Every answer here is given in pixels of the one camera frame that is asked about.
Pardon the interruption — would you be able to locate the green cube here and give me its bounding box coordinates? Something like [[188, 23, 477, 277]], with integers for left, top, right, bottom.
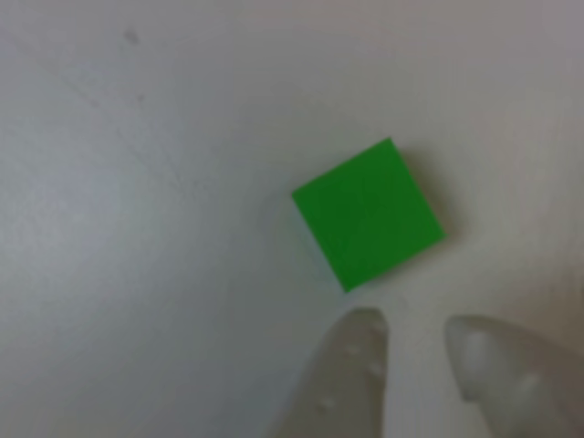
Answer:
[[291, 136, 448, 295]]

